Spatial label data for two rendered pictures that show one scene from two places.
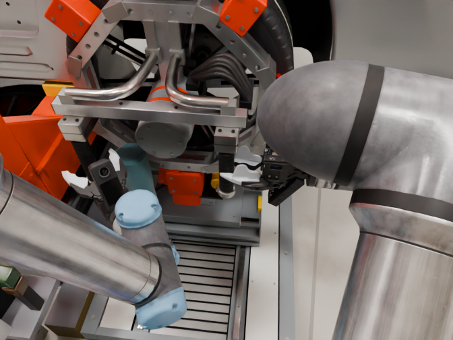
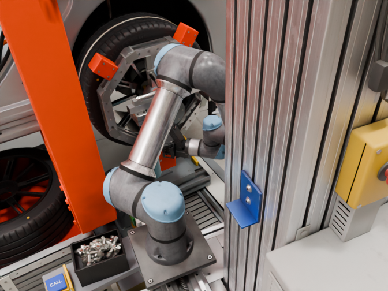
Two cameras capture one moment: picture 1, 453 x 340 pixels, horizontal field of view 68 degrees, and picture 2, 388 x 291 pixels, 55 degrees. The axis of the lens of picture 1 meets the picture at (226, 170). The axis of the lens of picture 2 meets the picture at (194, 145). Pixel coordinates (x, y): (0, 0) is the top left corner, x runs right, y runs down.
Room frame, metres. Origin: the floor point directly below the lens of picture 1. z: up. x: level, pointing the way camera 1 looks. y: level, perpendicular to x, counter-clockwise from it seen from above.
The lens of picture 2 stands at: (-0.59, 0.87, 1.80)
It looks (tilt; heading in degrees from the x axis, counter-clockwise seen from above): 40 degrees down; 326
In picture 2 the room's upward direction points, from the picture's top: 3 degrees counter-clockwise
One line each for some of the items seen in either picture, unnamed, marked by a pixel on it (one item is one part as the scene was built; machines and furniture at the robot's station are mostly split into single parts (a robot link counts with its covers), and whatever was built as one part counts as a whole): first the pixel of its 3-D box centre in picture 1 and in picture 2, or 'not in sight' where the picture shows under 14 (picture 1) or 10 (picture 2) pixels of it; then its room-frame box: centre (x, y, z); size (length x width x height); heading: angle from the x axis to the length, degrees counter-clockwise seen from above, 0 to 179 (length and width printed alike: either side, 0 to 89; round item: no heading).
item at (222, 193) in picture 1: (226, 171); (212, 112); (0.53, 0.00, 0.83); 0.04 x 0.04 x 0.16
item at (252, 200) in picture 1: (208, 204); (163, 178); (0.95, 0.09, 0.13); 0.50 x 0.36 x 0.10; 84
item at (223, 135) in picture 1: (228, 130); (208, 90); (0.56, 0.00, 0.93); 0.09 x 0.05 x 0.05; 174
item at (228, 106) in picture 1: (199, 66); not in sight; (0.65, 0.06, 1.03); 0.19 x 0.18 x 0.11; 174
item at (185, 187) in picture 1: (188, 174); (160, 149); (0.82, 0.14, 0.48); 0.16 x 0.12 x 0.17; 174
